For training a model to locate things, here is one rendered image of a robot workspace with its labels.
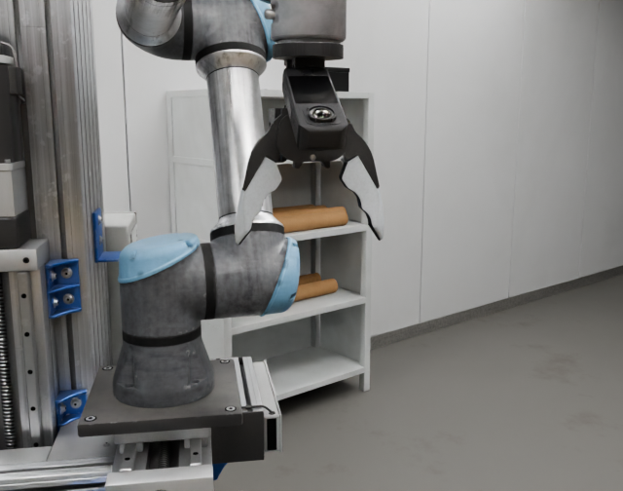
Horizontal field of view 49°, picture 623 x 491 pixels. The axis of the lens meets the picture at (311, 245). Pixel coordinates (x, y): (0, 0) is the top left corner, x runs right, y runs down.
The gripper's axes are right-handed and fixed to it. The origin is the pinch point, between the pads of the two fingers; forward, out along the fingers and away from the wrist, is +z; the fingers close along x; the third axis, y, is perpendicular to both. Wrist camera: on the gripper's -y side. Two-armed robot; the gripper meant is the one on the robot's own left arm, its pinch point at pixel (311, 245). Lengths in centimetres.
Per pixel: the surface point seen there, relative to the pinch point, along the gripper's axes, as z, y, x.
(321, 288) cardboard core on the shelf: 75, 269, -50
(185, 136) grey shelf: -3, 247, 16
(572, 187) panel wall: 45, 441, -288
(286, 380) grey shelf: 118, 254, -30
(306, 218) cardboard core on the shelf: 36, 251, -39
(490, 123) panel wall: -7, 384, -189
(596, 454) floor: 132, 182, -155
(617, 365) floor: 132, 277, -228
